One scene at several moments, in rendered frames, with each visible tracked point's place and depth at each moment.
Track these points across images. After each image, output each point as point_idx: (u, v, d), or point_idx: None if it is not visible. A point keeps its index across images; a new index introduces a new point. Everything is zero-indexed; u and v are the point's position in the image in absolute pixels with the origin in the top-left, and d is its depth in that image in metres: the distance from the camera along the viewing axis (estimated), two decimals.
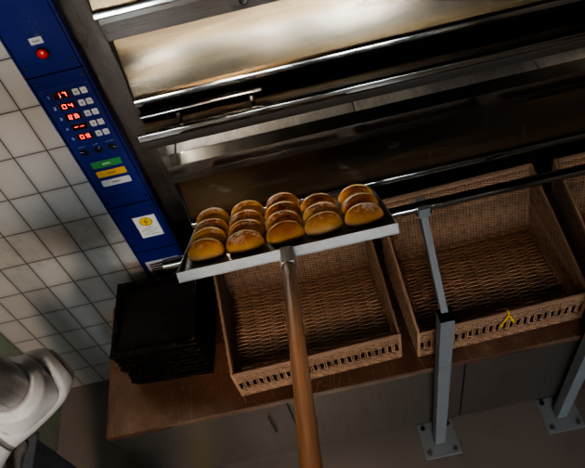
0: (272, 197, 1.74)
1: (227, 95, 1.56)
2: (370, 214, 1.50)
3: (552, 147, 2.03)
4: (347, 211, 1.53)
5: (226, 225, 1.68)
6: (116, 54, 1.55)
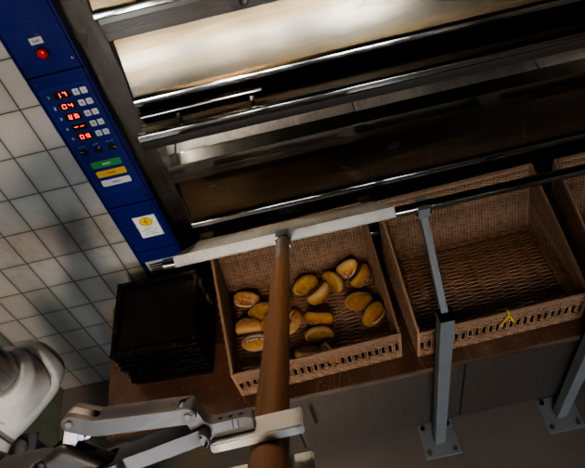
0: (324, 345, 1.97)
1: (227, 95, 1.56)
2: (339, 273, 2.15)
3: (552, 147, 2.03)
4: (355, 268, 2.13)
5: (260, 323, 2.08)
6: (116, 54, 1.55)
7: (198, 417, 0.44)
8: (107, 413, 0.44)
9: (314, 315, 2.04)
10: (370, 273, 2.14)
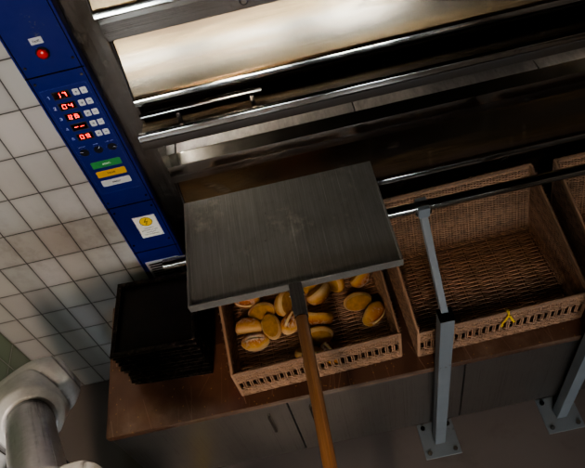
0: (324, 345, 1.97)
1: (227, 95, 1.56)
2: None
3: (552, 147, 2.03)
4: None
5: (260, 323, 2.08)
6: (116, 54, 1.55)
7: None
8: None
9: (313, 315, 2.04)
10: (370, 273, 2.14)
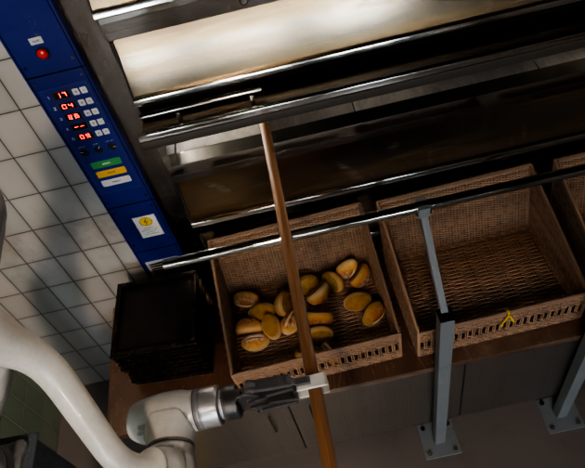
0: (324, 345, 1.97)
1: (227, 95, 1.56)
2: (339, 273, 2.15)
3: (552, 147, 2.03)
4: (355, 268, 2.13)
5: (260, 323, 2.08)
6: (116, 54, 1.55)
7: (292, 383, 1.27)
8: (259, 384, 1.27)
9: (313, 315, 2.04)
10: (370, 273, 2.14)
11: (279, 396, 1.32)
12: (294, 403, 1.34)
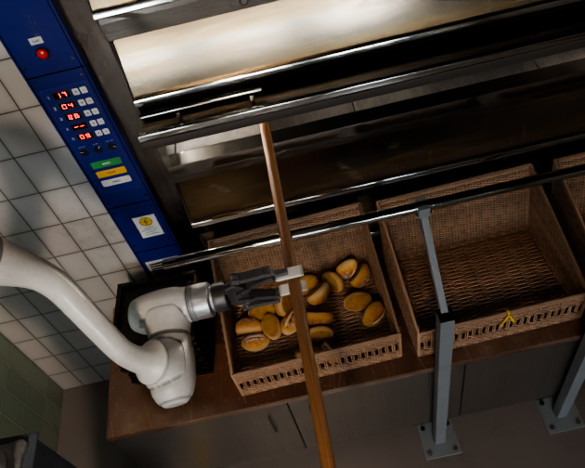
0: (324, 345, 1.97)
1: (227, 95, 1.56)
2: (339, 273, 2.15)
3: (552, 147, 2.03)
4: (355, 268, 2.13)
5: (260, 323, 2.08)
6: (116, 54, 1.55)
7: (271, 273, 1.43)
8: (242, 276, 1.43)
9: (313, 315, 2.04)
10: (370, 273, 2.14)
11: (263, 292, 1.50)
12: (277, 301, 1.51)
